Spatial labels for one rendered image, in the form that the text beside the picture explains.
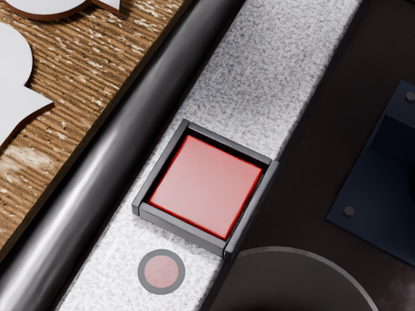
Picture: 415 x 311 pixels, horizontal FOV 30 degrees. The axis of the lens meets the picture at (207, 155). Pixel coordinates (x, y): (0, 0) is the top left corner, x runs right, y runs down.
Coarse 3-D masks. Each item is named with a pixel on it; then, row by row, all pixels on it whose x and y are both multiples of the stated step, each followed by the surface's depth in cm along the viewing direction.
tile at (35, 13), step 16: (16, 0) 57; (32, 0) 57; (48, 0) 57; (64, 0) 57; (80, 0) 57; (96, 0) 57; (112, 0) 57; (32, 16) 56; (48, 16) 56; (64, 16) 57
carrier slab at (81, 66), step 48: (0, 0) 59; (144, 0) 59; (192, 0) 61; (48, 48) 57; (96, 48) 57; (144, 48) 57; (48, 96) 55; (96, 96) 55; (48, 144) 53; (0, 192) 51; (48, 192) 52; (0, 240) 50
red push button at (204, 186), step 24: (192, 144) 54; (168, 168) 53; (192, 168) 53; (216, 168) 54; (240, 168) 54; (168, 192) 53; (192, 192) 53; (216, 192) 53; (240, 192) 53; (192, 216) 52; (216, 216) 52
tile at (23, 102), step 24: (0, 24) 57; (0, 48) 56; (24, 48) 56; (0, 72) 55; (24, 72) 55; (0, 96) 54; (24, 96) 54; (0, 120) 53; (24, 120) 53; (0, 144) 52
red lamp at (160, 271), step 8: (160, 256) 52; (152, 264) 52; (160, 264) 52; (168, 264) 52; (176, 264) 52; (152, 272) 51; (160, 272) 51; (168, 272) 51; (176, 272) 51; (152, 280) 51; (160, 280) 51; (168, 280) 51
